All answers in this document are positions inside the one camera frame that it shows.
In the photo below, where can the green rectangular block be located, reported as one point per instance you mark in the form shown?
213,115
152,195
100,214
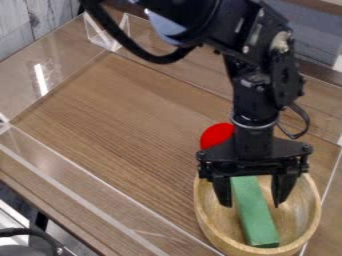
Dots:
260,233

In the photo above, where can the brown wooden bowl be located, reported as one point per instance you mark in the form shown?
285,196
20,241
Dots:
296,218

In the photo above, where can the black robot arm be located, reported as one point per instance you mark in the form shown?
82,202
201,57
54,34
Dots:
249,34

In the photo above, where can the clear acrylic barrier wall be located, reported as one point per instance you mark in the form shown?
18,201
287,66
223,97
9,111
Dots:
114,225

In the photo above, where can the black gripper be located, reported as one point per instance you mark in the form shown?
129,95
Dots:
253,153

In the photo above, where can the clear acrylic corner bracket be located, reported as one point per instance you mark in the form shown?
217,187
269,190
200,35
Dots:
97,35

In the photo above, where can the red plush strawberry toy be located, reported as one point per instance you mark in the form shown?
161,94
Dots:
216,134

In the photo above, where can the black table leg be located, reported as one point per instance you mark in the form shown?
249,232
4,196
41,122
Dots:
38,221

